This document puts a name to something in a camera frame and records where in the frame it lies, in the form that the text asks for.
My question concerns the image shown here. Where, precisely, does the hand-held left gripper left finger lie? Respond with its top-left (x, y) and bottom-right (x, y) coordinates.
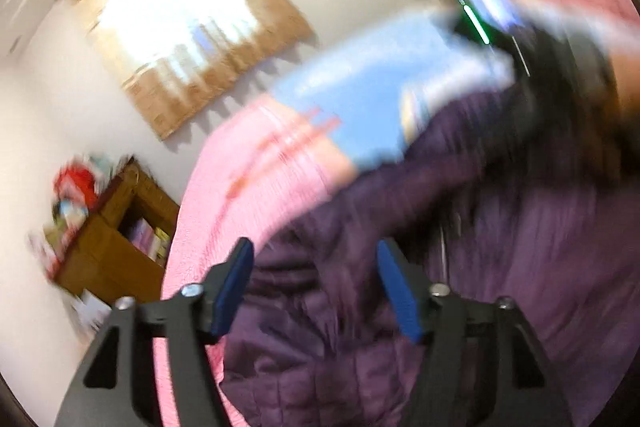
top-left (52, 237), bottom-right (255, 427)

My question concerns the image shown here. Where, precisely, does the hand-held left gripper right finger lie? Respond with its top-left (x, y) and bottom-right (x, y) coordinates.
top-left (376, 238), bottom-right (573, 427)

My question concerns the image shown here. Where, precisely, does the purple hooded jacket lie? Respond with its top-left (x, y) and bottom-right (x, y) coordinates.
top-left (220, 77), bottom-right (640, 427)

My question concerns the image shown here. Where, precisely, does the stack of books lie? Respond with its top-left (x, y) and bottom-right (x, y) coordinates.
top-left (125, 217), bottom-right (173, 264)

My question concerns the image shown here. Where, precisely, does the pink textured bed blanket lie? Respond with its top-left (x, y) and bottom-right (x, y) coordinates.
top-left (154, 97), bottom-right (363, 427)

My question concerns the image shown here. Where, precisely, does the brown wooden desk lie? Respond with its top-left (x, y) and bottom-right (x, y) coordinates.
top-left (54, 157), bottom-right (182, 304)

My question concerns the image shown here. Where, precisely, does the white paper bag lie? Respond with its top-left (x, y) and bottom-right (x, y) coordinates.
top-left (70, 289), bottom-right (113, 338)

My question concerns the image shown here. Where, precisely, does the blue dotted bed sheet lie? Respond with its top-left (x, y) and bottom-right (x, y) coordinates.
top-left (270, 0), bottom-right (518, 170)

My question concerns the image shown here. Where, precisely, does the yellow floral window curtain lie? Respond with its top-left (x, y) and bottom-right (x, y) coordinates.
top-left (62, 0), bottom-right (317, 142)

